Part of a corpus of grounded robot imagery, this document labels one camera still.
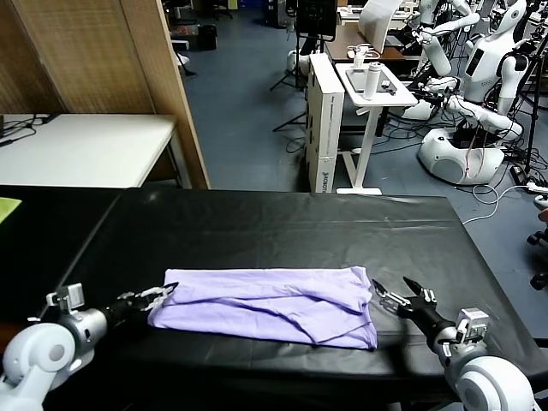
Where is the small white robot base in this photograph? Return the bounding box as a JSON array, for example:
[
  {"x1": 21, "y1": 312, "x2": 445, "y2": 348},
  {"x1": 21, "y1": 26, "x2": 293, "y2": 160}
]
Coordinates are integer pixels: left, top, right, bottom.
[{"x1": 287, "y1": 48, "x2": 312, "y2": 73}]

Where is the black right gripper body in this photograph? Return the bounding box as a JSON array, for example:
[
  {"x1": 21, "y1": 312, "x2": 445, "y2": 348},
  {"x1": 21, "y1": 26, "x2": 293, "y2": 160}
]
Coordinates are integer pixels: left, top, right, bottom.
[{"x1": 396, "y1": 299, "x2": 458, "y2": 343}]

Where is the brown desk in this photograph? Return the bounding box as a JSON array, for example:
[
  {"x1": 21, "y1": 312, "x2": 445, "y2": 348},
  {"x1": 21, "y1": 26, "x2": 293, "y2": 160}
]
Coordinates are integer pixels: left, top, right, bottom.
[{"x1": 325, "y1": 23, "x2": 423, "y2": 64}]

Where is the white cardboard box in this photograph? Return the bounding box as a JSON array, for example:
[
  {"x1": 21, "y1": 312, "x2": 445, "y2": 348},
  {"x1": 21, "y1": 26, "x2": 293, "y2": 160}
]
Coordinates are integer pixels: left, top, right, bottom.
[{"x1": 306, "y1": 51, "x2": 346, "y2": 194}]

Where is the black monitor panel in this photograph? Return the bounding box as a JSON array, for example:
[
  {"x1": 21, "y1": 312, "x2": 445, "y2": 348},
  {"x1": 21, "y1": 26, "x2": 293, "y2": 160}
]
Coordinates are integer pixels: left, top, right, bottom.
[{"x1": 296, "y1": 0, "x2": 339, "y2": 43}]

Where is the tall black tripod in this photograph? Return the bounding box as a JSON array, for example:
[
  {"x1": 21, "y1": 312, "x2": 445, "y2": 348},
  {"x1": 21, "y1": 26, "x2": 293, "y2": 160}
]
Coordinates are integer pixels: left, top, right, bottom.
[{"x1": 511, "y1": 38, "x2": 548, "y2": 176}]

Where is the black bin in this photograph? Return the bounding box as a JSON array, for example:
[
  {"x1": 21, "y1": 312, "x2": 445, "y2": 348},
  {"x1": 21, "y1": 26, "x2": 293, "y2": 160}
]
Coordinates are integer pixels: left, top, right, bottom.
[{"x1": 199, "y1": 23, "x2": 218, "y2": 51}]

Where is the grey tablet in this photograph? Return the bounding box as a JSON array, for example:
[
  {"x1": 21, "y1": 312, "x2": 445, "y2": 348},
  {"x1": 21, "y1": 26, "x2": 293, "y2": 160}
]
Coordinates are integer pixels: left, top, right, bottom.
[{"x1": 345, "y1": 67, "x2": 399, "y2": 92}]

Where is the black tripod stand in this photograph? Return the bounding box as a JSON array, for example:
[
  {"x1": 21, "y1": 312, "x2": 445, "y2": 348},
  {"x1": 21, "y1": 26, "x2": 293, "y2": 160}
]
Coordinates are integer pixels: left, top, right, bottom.
[{"x1": 270, "y1": 33, "x2": 320, "y2": 133}]

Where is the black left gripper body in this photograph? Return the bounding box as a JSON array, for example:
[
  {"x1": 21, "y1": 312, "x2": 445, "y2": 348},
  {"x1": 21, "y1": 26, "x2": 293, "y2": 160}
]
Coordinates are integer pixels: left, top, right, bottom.
[{"x1": 101, "y1": 298, "x2": 145, "y2": 327}]

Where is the wooden partition screen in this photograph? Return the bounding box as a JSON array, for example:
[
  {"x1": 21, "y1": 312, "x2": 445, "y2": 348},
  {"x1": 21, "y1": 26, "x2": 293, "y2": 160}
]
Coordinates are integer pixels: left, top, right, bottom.
[{"x1": 0, "y1": 0, "x2": 211, "y2": 190}]

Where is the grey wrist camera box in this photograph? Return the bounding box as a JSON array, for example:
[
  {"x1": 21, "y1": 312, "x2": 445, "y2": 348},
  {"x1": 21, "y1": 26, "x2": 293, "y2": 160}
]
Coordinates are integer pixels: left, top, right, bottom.
[
  {"x1": 45, "y1": 282, "x2": 86, "y2": 313},
  {"x1": 455, "y1": 307, "x2": 490, "y2": 343}
]

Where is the black office chair base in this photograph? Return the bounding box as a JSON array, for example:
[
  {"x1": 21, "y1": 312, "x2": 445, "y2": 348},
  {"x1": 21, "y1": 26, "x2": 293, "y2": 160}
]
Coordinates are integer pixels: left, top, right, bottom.
[{"x1": 527, "y1": 229, "x2": 548, "y2": 292}]

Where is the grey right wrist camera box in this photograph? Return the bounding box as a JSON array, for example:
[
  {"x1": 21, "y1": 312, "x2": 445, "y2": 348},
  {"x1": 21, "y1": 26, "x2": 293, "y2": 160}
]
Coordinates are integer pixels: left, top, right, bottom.
[{"x1": 455, "y1": 307, "x2": 490, "y2": 343}]

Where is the white curved shell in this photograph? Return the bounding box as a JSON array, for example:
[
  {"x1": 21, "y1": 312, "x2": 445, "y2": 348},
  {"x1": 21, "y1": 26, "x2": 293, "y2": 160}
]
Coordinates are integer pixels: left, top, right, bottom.
[{"x1": 358, "y1": 0, "x2": 403, "y2": 53}]

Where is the white humanoid robot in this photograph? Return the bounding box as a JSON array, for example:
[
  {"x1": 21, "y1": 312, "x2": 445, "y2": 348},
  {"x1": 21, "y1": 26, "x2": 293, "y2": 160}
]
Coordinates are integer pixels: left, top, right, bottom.
[{"x1": 402, "y1": 0, "x2": 536, "y2": 186}]

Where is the green cloth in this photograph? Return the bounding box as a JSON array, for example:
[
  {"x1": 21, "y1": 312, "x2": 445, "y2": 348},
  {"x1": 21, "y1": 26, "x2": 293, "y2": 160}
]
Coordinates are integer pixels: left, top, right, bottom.
[{"x1": 0, "y1": 195, "x2": 23, "y2": 224}]

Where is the black table cover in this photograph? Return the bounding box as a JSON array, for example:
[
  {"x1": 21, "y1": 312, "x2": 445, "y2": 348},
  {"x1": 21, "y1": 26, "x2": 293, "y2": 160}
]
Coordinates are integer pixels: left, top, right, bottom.
[{"x1": 33, "y1": 187, "x2": 548, "y2": 406}]

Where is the lavender t-shirt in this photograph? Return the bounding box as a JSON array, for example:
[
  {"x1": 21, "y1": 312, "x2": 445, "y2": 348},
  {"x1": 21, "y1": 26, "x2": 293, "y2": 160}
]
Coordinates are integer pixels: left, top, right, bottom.
[{"x1": 147, "y1": 265, "x2": 378, "y2": 351}]

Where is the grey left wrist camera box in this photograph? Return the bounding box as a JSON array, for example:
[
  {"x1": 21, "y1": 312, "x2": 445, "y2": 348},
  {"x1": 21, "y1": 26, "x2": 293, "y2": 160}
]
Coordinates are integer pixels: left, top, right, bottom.
[{"x1": 45, "y1": 282, "x2": 86, "y2": 313}]

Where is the white floor cable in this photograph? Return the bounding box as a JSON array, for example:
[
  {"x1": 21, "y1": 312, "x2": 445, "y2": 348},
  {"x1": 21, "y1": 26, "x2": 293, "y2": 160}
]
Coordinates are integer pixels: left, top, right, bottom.
[{"x1": 462, "y1": 183, "x2": 532, "y2": 226}]

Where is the white bottle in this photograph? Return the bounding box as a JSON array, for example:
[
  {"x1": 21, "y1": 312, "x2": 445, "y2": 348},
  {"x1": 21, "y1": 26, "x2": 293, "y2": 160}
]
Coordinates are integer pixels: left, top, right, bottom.
[{"x1": 363, "y1": 61, "x2": 384, "y2": 100}]

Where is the black cable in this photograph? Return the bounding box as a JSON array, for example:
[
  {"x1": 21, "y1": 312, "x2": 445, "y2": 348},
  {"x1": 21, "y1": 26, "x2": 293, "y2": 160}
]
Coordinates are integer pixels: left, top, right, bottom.
[{"x1": 0, "y1": 112, "x2": 61, "y2": 148}]

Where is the white desk gadget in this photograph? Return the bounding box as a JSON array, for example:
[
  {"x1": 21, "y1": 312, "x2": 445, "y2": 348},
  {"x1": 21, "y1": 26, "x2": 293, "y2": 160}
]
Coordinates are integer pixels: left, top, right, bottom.
[{"x1": 347, "y1": 43, "x2": 382, "y2": 69}]

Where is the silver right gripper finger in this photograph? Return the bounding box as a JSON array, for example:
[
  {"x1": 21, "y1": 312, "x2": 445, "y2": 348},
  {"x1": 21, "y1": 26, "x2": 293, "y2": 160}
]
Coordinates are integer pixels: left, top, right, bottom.
[
  {"x1": 371, "y1": 280, "x2": 406, "y2": 316},
  {"x1": 402, "y1": 277, "x2": 438, "y2": 309}
]

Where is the white rolling side table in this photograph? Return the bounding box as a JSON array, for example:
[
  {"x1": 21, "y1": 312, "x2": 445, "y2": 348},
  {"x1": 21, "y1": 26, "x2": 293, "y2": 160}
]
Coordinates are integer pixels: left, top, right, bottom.
[{"x1": 336, "y1": 61, "x2": 420, "y2": 196}]

